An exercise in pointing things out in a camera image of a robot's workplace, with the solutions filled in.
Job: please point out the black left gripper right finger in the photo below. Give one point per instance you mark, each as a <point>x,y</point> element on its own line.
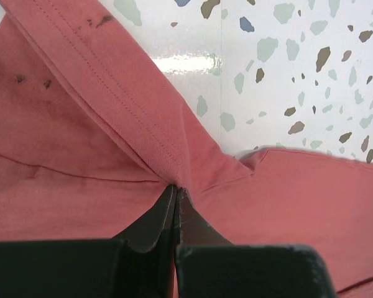
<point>208,265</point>

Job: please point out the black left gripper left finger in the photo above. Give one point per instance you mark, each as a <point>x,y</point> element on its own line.
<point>138,262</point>

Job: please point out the dusty red t-shirt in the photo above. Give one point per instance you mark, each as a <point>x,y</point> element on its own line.
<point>91,132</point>

